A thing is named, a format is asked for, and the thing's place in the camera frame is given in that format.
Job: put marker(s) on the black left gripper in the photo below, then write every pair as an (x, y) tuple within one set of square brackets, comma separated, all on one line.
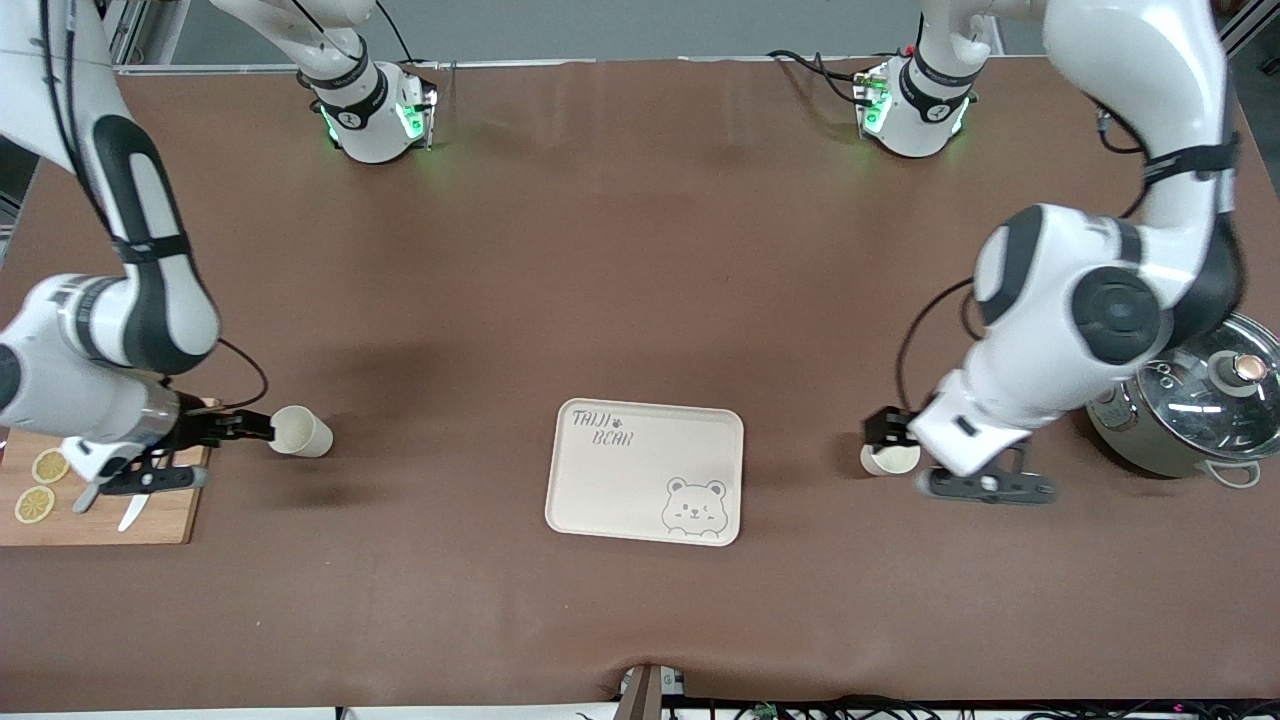
[(886, 427)]

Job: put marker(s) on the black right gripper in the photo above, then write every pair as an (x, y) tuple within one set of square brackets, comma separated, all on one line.
[(203, 428)]

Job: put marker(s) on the white IKEA cup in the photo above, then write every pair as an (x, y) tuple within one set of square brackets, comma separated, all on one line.
[(305, 433), (893, 463)]

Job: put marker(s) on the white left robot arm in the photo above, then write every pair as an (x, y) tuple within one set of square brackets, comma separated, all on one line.
[(1050, 300)]

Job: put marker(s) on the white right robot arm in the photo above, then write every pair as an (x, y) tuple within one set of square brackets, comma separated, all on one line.
[(150, 300)]

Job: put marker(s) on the bamboo cutting board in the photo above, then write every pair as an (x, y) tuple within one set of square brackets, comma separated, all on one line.
[(170, 520)]

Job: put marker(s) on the white plastic knife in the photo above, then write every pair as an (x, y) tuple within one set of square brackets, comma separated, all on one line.
[(133, 515)]

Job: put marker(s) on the grey plastic knife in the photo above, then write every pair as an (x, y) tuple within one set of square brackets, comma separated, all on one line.
[(84, 500)]

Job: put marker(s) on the lemon slice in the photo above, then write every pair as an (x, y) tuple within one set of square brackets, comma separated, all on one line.
[(48, 467), (35, 504)]

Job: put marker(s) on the grey electric cooking pot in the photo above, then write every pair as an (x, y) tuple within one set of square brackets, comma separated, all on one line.
[(1150, 455)]

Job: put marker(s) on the beige bear print tray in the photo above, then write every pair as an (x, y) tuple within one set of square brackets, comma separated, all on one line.
[(620, 490)]

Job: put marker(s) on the glass pot lid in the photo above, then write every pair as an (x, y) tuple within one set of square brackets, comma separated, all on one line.
[(1210, 410)]

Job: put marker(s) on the metal table edge clamp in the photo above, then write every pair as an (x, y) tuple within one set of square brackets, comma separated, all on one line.
[(645, 695)]

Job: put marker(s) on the aluminium frame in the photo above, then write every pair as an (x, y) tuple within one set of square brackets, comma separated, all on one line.
[(140, 40)]

